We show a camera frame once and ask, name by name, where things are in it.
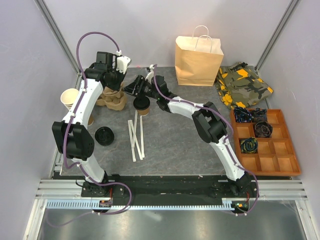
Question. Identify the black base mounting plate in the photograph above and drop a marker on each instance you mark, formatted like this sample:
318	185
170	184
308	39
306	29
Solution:
167	190

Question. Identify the grey slotted cable duct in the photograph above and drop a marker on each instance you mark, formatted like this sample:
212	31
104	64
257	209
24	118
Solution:
95	204

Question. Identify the blue yellow rolled item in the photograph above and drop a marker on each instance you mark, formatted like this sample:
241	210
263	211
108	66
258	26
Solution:
249	145

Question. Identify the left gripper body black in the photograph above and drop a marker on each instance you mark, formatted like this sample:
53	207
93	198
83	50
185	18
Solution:
116	79

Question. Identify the brown paper bag with handles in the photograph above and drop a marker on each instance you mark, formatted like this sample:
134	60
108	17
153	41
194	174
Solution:
197	58

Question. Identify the brown paper coffee cup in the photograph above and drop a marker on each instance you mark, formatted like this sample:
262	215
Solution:
143	112

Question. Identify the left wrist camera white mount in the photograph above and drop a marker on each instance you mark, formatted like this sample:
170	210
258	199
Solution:
122	62

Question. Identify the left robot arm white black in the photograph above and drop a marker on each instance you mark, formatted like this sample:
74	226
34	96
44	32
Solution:
71	134

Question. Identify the white wrapped straw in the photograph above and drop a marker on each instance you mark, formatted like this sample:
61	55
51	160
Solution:
136	143
134	128
142	137
131	141

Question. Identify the stack of paper cups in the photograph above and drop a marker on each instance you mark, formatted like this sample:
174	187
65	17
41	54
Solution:
68	98

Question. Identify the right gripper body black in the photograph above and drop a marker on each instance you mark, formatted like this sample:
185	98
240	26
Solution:
144	88

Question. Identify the orange wooden compartment tray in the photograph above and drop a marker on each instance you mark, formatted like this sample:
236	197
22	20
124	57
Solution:
275	155

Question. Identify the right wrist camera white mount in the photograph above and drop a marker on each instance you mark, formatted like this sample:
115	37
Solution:
150	73

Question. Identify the black plastic cup lid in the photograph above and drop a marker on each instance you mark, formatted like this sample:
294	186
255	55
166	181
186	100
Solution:
141	103

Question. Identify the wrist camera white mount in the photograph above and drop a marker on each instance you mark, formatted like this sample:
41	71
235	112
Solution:
150	73
122	62

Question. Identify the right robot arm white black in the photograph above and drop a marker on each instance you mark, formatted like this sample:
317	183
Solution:
209	123

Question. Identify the camouflage folded cloth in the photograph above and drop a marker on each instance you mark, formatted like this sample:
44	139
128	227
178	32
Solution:
239	85

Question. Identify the dark floral rolled item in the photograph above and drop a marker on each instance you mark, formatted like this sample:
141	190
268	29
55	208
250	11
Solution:
263	129

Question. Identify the single brown pulp cup carrier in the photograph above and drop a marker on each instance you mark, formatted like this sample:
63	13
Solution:
109	93

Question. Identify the dark blue striped rolled item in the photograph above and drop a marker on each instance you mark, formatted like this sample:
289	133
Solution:
242	115

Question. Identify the black rolled item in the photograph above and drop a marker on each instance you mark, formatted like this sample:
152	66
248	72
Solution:
259	115

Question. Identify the stack of black lids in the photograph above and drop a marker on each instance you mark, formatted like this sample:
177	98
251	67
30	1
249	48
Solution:
104	136

